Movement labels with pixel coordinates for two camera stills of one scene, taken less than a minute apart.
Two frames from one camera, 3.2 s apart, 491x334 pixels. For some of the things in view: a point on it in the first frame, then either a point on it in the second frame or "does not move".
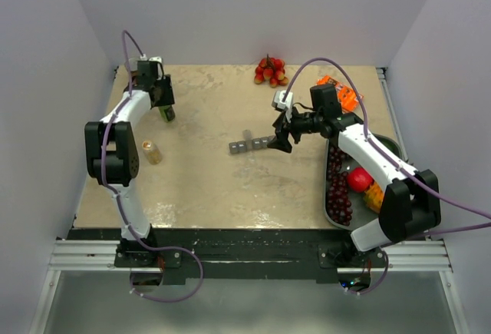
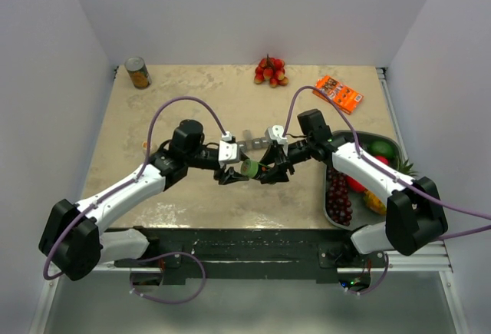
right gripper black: (281, 142) -> (277, 154)
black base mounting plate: (255, 256) does not move
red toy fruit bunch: (271, 70) does not move
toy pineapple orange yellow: (374, 196) does not move
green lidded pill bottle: (167, 112) -> (253, 169)
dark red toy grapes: (338, 206) does not move
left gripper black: (168, 98) -> (230, 176)
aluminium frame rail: (99, 256) does not move
